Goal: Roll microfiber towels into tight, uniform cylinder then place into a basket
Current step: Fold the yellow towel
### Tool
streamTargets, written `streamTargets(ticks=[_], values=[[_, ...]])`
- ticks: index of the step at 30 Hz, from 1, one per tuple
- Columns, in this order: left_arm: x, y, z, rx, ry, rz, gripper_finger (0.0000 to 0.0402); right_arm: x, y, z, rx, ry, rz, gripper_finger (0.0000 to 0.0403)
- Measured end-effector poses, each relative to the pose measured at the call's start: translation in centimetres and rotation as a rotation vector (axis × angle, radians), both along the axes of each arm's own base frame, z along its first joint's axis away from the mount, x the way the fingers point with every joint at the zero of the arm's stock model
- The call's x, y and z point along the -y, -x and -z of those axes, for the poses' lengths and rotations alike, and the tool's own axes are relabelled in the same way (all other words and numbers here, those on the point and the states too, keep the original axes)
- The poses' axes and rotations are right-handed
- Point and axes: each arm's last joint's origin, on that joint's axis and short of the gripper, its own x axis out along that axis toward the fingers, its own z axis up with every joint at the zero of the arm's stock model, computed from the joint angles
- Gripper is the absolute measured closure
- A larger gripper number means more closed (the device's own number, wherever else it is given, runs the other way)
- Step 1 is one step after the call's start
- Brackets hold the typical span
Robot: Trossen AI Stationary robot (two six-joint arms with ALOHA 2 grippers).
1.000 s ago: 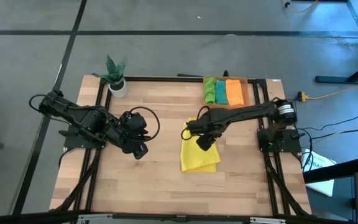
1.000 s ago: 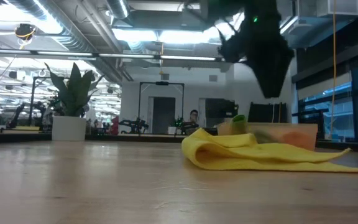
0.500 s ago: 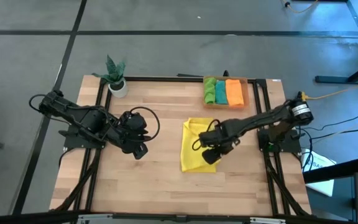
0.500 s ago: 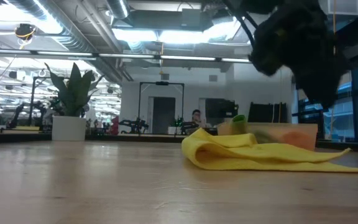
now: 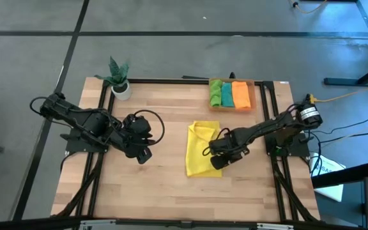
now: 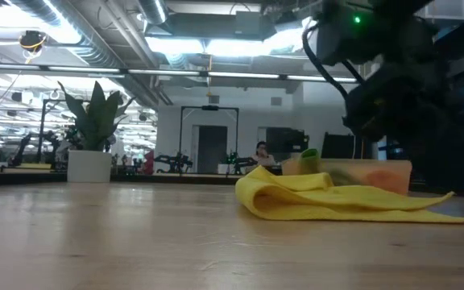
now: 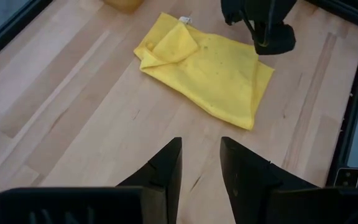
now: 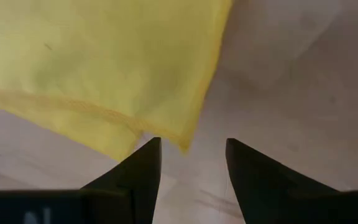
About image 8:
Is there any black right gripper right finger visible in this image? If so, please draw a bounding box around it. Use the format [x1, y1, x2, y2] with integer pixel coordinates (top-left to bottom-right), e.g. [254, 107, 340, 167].
[225, 138, 358, 224]

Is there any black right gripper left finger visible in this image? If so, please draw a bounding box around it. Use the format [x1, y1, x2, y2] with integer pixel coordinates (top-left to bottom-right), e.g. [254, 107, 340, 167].
[0, 136, 162, 224]

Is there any yellow microfiber towel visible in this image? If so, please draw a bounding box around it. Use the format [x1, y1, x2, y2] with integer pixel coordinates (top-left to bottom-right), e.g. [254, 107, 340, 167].
[0, 0, 233, 162]

